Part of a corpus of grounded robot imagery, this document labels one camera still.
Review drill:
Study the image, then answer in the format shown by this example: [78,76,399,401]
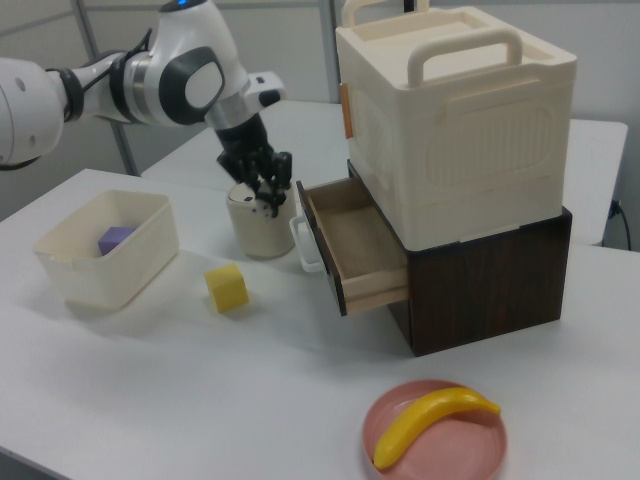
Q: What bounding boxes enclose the pink plate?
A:
[361,379,511,480]

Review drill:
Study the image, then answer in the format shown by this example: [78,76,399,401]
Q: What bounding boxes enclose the small panda toy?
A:
[252,180,281,219]

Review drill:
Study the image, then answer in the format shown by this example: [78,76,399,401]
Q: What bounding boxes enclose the yellow foam cube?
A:
[204,263,250,315]

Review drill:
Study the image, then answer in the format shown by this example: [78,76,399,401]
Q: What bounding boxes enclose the cream cylindrical trash can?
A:
[225,179,296,260]

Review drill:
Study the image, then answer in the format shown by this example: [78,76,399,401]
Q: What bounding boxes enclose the cream storage box with handles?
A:
[334,0,579,251]

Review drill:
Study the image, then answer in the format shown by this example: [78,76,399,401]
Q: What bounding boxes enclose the yellow toy banana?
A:
[373,385,502,471]

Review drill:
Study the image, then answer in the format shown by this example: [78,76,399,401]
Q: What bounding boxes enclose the purple foam cube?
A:
[97,225,138,257]

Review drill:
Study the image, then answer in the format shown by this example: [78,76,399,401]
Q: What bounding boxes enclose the cream rectangular plastic bin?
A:
[32,189,181,313]

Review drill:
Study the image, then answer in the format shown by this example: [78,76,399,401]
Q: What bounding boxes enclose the wooden drawer with dark front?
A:
[295,175,410,318]

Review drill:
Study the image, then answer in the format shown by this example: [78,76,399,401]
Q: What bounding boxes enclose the grey partition post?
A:
[324,0,344,105]
[112,119,140,177]

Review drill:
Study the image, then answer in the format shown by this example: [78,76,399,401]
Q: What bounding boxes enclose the white drawer handle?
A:
[288,214,326,274]

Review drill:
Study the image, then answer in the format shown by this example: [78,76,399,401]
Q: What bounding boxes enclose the orange box latch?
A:
[340,82,355,140]

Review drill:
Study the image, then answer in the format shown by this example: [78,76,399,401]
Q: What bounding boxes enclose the dark wood cabinet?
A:
[346,159,573,358]

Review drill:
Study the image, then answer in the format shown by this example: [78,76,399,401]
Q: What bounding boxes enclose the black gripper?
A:
[214,113,294,221]

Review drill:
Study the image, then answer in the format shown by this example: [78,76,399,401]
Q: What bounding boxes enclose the black wall cable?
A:
[608,199,633,249]

